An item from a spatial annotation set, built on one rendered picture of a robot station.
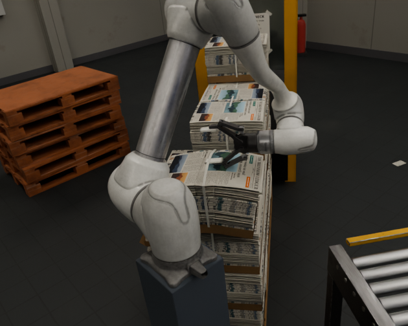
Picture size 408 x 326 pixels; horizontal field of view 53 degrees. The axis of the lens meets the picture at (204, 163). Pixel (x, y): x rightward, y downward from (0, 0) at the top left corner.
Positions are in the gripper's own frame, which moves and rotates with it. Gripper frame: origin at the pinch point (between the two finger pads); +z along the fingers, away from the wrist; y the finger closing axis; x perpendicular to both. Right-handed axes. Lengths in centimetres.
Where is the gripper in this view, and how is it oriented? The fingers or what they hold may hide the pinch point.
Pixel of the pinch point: (205, 145)
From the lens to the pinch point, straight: 157.9
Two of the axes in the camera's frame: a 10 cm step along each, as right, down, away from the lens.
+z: -9.7, 0.4, 2.2
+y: 1.5, 8.7, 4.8
